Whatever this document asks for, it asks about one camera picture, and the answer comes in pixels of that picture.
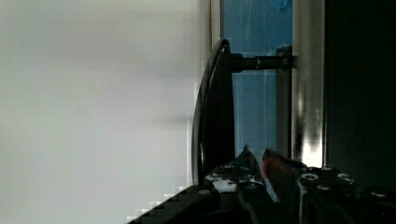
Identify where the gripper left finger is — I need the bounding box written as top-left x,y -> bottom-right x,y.
204,146 -> 265,193

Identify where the black toaster oven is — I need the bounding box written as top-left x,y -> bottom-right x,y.
191,0 -> 396,189

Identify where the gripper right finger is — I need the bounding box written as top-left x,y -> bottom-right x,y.
262,148 -> 307,200

